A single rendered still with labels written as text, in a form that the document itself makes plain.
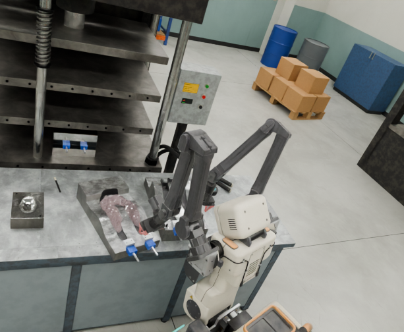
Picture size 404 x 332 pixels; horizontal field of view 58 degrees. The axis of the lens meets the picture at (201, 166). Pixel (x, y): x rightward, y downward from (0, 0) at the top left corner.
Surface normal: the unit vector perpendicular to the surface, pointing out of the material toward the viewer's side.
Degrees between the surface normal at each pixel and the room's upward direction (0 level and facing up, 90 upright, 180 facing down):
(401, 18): 90
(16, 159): 0
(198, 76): 90
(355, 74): 90
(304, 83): 90
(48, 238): 0
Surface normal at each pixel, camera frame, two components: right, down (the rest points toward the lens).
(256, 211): 0.66, -0.12
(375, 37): -0.88, 0.00
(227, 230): -0.71, 0.20
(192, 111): 0.32, 0.60
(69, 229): 0.28, -0.80
